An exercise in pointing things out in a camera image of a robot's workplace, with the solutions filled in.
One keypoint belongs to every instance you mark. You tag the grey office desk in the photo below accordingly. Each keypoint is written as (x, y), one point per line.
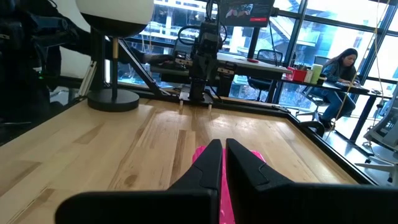
(264, 67)

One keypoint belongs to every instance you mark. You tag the white office chair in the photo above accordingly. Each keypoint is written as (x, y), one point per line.
(385, 130)

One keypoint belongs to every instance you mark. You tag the translucent supply box pink lid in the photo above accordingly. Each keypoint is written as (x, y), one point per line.
(228, 211)

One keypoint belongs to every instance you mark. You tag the black office desk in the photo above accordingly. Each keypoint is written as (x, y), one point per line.
(342, 88)

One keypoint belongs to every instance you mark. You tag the white globe table lamp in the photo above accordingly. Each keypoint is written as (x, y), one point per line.
(115, 12)

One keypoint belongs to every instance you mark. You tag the grey office chair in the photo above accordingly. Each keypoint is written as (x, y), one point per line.
(314, 99)

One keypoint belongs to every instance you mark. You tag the red box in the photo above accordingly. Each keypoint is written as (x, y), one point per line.
(298, 75)

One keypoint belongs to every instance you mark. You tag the black desk monitor on pole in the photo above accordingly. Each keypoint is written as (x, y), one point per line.
(245, 12)

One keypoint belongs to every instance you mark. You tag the black aluminium table frame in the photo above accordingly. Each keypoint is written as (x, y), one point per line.
(339, 155)

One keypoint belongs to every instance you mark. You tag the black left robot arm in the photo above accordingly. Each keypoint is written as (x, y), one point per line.
(199, 87)

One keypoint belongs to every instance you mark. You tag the person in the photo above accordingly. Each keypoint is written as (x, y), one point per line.
(339, 71)

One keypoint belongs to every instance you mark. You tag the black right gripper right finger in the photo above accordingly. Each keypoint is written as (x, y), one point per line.
(248, 186)

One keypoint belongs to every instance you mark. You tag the pale green tumbler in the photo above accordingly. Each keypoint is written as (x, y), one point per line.
(316, 73)

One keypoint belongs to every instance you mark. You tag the large glass window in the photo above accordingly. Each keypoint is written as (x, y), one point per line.
(335, 37)

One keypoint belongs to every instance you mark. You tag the black mesh office chair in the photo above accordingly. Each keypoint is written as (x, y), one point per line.
(270, 56)

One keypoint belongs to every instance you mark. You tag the silver aluminium extrusion bar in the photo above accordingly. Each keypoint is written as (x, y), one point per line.
(88, 77)

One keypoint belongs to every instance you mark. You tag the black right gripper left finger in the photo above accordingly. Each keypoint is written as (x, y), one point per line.
(205, 177)

